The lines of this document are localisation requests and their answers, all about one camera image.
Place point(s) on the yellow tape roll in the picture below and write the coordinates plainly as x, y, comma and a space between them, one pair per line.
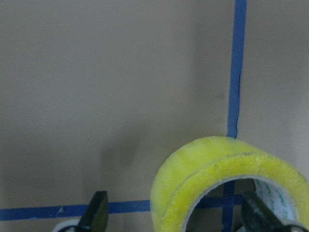
202, 165

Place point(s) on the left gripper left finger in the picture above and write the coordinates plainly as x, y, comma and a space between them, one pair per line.
95, 218

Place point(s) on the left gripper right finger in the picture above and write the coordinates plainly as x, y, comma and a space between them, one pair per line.
257, 217

